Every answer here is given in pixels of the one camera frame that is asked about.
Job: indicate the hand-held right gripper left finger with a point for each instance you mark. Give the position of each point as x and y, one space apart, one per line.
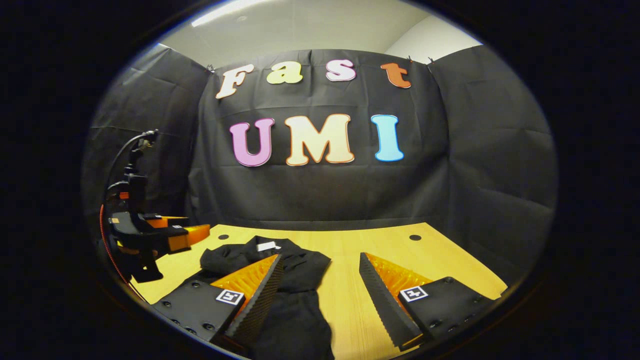
260 295

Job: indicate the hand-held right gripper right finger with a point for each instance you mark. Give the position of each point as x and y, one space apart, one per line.
382 300

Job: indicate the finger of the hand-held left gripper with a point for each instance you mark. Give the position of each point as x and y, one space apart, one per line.
167 220
192 235

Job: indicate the black shirt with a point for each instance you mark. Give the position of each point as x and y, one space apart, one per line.
300 270

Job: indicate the black backdrop cloth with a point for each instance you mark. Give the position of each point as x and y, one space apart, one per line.
320 195

